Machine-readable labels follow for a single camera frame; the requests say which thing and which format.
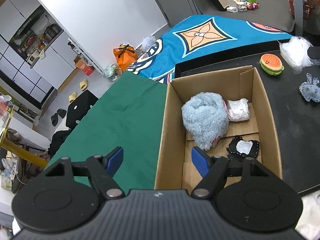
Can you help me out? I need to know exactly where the clear plastic bag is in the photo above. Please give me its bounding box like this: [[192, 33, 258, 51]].
[[279, 36, 319, 74]]

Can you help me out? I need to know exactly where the black white pouch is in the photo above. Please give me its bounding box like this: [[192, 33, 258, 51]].
[[226, 135, 260, 158]]

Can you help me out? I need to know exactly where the small blue-grey fabric toy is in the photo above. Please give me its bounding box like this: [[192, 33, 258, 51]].
[[299, 73, 320, 103]]

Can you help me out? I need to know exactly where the brown cardboard box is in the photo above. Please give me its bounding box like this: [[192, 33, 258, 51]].
[[155, 66, 283, 192]]

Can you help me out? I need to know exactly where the grey fluffy plush toy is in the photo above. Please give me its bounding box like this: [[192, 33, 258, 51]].
[[181, 92, 229, 151]]

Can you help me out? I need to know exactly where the white cloth packet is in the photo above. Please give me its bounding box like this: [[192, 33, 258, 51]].
[[227, 98, 250, 122]]

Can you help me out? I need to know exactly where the hamburger plush toy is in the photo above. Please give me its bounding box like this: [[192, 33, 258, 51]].
[[259, 54, 285, 75]]

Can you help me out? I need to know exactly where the white side table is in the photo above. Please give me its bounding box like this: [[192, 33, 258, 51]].
[[293, 0, 319, 36]]

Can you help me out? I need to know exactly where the green cloth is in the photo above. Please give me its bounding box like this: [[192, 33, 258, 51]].
[[49, 72, 167, 192]]

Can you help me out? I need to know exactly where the black dice stool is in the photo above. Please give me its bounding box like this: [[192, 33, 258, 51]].
[[66, 90, 98, 130]]

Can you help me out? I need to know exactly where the red white cup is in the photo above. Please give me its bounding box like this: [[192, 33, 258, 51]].
[[285, 0, 297, 17]]

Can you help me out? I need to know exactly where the black slippers pair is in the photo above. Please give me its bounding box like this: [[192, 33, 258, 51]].
[[50, 108, 67, 127]]

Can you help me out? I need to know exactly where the black shallow tray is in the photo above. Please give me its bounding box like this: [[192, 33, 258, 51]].
[[175, 41, 319, 192]]

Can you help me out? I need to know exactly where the yellow slipper near stool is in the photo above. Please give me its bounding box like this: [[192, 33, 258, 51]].
[[68, 92, 77, 104]]

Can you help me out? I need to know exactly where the yellow slipper far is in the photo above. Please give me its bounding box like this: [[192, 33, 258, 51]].
[[79, 79, 88, 91]]

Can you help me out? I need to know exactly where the orange cardboard carton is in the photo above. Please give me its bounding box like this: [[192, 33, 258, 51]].
[[73, 56, 94, 76]]

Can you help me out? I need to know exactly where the orange gift bag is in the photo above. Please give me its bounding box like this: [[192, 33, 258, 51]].
[[113, 44, 138, 72]]

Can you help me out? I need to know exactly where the blue patterned blanket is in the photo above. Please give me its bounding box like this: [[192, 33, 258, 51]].
[[127, 15, 291, 83]]

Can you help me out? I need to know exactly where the white kitchen cabinet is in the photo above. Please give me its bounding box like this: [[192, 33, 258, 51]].
[[1, 0, 76, 91]]

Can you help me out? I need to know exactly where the white plastic bag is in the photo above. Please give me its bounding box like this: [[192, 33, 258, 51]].
[[141, 35, 157, 52]]

